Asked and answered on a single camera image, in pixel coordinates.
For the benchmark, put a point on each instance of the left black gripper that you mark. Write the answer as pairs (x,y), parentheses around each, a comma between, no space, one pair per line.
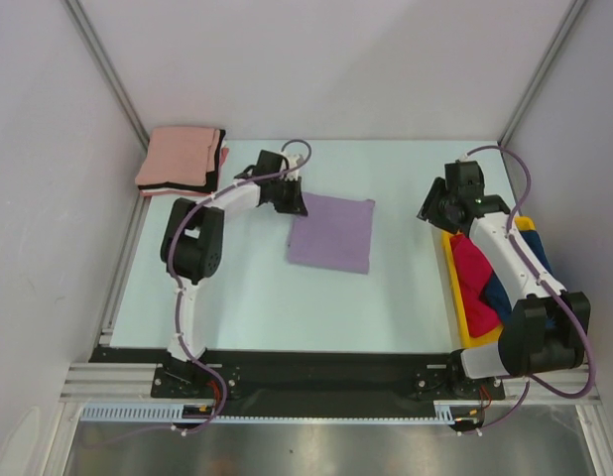
(294,204)

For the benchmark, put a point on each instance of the left corner aluminium post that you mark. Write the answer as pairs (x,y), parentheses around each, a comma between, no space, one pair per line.
(96,49)

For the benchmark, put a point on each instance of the purple t shirt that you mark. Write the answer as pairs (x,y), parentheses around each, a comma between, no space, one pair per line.
(334,235)

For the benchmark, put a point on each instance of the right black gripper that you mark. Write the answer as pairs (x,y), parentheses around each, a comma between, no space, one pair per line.
(429,207)

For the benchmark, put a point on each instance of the aluminium frame rail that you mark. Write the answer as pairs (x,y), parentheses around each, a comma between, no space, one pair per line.
(107,382)

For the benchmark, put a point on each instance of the yellow plastic bin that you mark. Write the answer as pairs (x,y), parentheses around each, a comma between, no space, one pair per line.
(465,340)

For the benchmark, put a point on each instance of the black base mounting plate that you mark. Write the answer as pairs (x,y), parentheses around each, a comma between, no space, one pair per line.
(310,384)

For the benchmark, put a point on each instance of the red t shirt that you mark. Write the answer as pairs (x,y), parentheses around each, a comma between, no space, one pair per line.
(473,273)

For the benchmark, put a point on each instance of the folded black t shirt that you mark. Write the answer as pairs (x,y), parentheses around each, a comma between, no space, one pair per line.
(212,186)

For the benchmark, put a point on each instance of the right corner aluminium post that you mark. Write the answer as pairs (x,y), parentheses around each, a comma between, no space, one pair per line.
(568,23)

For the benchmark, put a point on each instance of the navy blue t shirt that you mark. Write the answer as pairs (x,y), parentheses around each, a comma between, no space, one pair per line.
(539,253)

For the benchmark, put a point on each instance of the corner aluminium post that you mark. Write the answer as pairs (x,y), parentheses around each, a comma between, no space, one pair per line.
(568,23)
(96,49)

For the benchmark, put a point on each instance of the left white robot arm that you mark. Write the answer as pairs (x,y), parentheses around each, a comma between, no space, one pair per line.
(193,241)

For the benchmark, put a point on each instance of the slotted cable duct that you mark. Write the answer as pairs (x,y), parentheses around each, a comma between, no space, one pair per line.
(180,414)

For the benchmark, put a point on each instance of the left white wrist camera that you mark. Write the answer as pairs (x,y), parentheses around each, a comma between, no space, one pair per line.
(294,163)

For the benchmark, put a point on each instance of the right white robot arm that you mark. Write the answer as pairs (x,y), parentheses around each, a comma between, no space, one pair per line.
(547,330)

